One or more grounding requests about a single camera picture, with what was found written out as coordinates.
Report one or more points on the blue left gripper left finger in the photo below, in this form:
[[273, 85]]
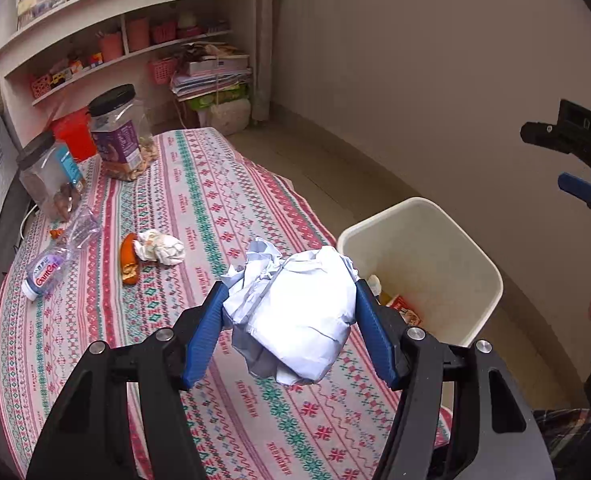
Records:
[[204, 336]]

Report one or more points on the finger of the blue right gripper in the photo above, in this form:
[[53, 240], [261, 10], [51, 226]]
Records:
[[564, 137], [575, 186]]

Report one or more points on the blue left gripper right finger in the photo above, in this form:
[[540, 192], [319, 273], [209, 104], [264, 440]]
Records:
[[378, 345]]

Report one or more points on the white paper ball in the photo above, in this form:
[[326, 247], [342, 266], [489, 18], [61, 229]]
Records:
[[290, 316]]

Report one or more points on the stained tissue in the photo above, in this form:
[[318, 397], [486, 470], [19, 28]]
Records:
[[152, 245]]

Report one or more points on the clear plastic water bottle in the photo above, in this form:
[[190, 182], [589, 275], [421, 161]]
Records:
[[47, 269]]

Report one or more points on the white plastic trash bin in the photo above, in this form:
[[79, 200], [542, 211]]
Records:
[[420, 253]]

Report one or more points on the red snack wrapper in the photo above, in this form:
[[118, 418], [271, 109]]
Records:
[[407, 312]]

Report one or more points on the long orange peel piece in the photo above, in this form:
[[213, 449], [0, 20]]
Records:
[[129, 265]]

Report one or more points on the nut jar with purple label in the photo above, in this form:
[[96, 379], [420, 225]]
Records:
[[121, 133]]

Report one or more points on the white sack on floor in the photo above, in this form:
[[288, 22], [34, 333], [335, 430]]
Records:
[[230, 117]]

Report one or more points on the clear jar with blue label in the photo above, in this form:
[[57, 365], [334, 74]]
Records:
[[51, 176]]

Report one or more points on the red cardboard gift box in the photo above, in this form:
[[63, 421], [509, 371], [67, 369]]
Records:
[[72, 129]]

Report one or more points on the stack of papers and folders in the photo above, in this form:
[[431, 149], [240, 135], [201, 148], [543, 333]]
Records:
[[207, 66]]

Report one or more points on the pink plastic basket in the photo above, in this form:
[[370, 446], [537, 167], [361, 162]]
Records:
[[162, 70]]

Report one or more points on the white bookshelf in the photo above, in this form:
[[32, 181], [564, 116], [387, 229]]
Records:
[[60, 61]]

